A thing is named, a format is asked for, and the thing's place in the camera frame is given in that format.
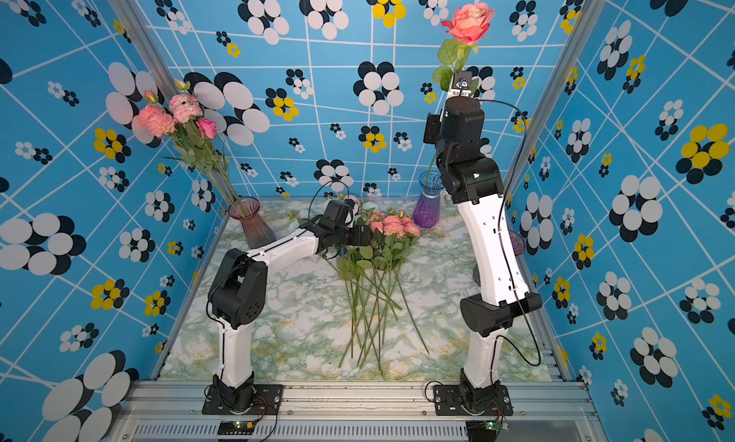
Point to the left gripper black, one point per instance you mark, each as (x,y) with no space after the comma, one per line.
(358,240)

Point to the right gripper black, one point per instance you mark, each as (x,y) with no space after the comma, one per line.
(437,126)

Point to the pink grey ribbed glass vase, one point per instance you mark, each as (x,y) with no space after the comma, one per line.
(246,211)

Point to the coral pink rose stem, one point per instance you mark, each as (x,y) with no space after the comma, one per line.
(467,27)

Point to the magenta pink rose stem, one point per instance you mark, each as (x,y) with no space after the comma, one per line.
(215,165)

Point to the large pink carnation stem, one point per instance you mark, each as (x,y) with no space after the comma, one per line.
(157,119)

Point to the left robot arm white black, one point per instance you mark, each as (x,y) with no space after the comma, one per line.
(238,296)

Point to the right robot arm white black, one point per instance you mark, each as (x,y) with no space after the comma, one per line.
(504,294)

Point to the bunch of pink flowers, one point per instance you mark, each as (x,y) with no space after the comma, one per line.
(372,275)

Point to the purple blue ribbed glass vase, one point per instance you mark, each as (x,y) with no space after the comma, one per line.
(427,209)

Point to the left green circuit board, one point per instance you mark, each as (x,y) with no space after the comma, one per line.
(236,428)

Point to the green circuit board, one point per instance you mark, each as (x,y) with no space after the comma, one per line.
(236,428)
(484,431)

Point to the right green circuit board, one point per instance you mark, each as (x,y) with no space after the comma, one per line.
(484,431)

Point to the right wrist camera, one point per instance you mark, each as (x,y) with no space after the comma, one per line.
(459,93)

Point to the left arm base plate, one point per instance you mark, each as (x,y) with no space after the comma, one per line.
(249,399)

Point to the right aluminium corner post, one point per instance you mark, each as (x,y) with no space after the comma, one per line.
(552,92)

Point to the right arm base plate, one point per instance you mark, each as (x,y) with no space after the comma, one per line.
(461,400)

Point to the aluminium front frame rail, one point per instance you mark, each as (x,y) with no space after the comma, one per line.
(357,411)

